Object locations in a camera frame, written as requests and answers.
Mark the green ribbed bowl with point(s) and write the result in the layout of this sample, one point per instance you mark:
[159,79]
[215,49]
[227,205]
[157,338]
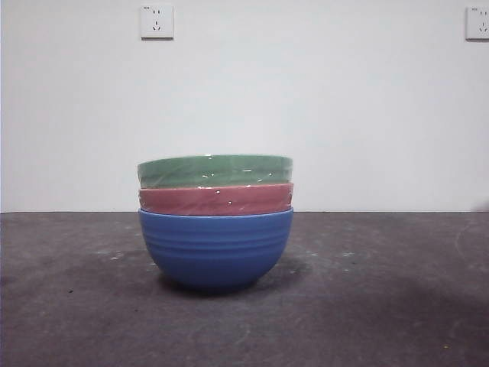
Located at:
[214,172]

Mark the red ribbed bowl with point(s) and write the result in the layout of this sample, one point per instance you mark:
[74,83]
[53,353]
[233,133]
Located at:
[214,199]

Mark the blue ribbed bowl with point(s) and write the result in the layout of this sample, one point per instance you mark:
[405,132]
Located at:
[216,248]

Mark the white wall socket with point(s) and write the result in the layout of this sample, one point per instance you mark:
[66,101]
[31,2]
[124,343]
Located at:
[478,23]
[156,21]

